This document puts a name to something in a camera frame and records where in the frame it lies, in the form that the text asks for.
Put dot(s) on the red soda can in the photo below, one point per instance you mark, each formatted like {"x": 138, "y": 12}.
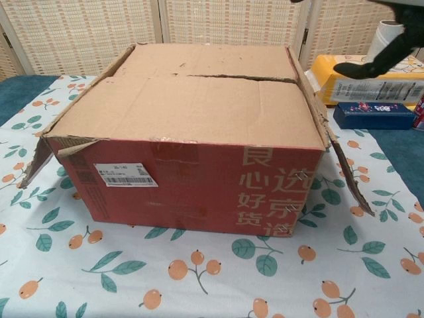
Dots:
{"x": 420, "y": 112}

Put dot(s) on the red and brown cardboard box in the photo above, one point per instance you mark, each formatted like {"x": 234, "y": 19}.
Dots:
{"x": 198, "y": 109}

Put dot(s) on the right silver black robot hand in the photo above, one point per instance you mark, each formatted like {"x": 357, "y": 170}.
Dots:
{"x": 407, "y": 39}

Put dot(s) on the dark blue rectangular box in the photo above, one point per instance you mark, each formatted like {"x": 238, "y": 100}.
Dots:
{"x": 371, "y": 117}

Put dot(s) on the grey cardboard tube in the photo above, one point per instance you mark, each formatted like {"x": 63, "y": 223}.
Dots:
{"x": 381, "y": 39}

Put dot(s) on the floral orange-fruit tablecloth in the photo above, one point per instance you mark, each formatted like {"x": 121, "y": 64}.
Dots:
{"x": 198, "y": 281}

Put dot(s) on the woven bamboo folding screen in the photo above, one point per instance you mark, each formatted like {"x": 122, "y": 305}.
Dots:
{"x": 83, "y": 33}

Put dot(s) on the yellow corgi tissue pack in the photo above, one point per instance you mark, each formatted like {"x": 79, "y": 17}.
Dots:
{"x": 334, "y": 91}

